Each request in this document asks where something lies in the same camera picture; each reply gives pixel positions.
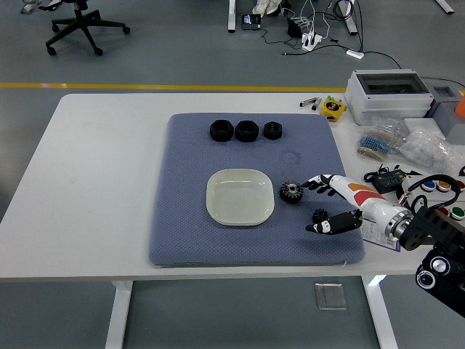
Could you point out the red green button box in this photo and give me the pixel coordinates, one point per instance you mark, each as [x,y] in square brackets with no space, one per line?
[457,213]

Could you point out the black office chair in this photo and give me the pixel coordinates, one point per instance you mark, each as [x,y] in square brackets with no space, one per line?
[81,22]

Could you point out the yellow tape measure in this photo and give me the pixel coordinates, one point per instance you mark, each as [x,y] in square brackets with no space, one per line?
[333,110]

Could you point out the orange block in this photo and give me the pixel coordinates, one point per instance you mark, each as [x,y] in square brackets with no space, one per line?
[461,108]

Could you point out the small black gear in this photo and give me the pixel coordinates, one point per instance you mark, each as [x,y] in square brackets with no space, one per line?
[319,214]

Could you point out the grey plastic housing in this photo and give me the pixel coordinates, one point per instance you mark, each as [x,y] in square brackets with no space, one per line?
[447,116]

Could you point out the white power strip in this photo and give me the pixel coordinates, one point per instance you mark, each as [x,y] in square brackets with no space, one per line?
[311,40]

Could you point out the blue-grey quilted mat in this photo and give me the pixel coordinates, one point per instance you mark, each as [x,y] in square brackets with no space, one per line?
[181,236]

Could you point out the bag of blue resistors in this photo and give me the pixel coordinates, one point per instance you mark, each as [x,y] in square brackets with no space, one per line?
[376,143]

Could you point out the white flat box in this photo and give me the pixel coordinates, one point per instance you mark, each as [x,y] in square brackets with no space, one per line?
[421,123]

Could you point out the large black gear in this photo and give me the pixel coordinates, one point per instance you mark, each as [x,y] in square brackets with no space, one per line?
[291,192]

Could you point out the white table leg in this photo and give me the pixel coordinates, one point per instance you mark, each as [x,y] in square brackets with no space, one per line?
[379,312]
[118,312]

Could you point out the silver metal bracket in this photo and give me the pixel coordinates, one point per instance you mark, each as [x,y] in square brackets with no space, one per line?
[29,6]

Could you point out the black silver metal clips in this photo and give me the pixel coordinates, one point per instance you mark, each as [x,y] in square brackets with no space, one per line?
[310,103]

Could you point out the green marker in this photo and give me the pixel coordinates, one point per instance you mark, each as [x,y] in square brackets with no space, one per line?
[331,98]

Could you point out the white square dish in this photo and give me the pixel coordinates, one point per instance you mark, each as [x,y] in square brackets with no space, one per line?
[239,198]

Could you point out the blue yellow red button box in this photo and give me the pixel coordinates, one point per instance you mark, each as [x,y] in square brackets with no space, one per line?
[429,186]

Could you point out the metal floor hatch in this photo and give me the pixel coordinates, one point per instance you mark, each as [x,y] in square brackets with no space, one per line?
[330,296]

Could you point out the white shoes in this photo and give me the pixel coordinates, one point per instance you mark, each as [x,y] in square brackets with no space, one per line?
[265,5]

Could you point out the black power adapter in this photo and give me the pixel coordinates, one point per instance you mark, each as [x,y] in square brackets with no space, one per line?
[387,181]

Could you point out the grey electrical enclosure box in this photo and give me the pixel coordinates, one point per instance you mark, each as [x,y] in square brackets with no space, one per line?
[385,105]

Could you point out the purple-edged label card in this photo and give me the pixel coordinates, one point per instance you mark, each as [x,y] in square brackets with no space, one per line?
[374,234]

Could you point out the small black hex nut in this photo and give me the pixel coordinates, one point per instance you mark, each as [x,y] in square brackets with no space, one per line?
[273,131]

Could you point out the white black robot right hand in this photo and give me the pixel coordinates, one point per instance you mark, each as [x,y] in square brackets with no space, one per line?
[363,198]

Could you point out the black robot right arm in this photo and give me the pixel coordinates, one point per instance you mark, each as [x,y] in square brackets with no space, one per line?
[432,227]

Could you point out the black charger box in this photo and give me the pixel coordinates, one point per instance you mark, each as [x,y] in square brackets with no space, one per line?
[294,27]

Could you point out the black desk phone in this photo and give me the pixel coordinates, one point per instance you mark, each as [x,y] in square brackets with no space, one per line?
[250,22]

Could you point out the large black hex nut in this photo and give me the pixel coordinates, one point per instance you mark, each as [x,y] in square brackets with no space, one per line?
[247,131]
[221,131]

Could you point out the clear bag of small parts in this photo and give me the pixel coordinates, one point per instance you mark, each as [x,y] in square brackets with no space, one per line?
[432,149]

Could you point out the white desk leg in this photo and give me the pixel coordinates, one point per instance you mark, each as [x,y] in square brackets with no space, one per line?
[231,16]
[446,6]
[349,22]

